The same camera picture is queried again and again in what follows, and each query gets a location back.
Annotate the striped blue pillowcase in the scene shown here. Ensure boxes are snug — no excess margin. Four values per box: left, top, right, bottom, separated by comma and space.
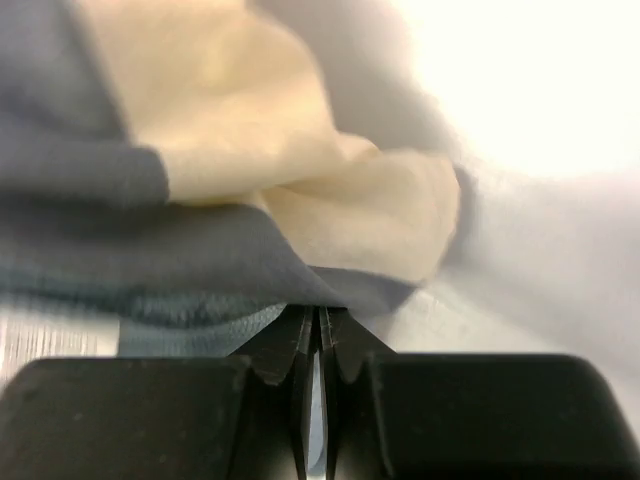
0, 0, 416, 357

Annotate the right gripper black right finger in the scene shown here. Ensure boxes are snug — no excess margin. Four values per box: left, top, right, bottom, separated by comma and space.
318, 308, 639, 479

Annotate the cream yellow pillow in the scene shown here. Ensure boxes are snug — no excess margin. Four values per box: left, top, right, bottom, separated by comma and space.
74, 1, 460, 283

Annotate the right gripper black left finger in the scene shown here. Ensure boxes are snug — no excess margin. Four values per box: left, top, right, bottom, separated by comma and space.
1, 306, 313, 479

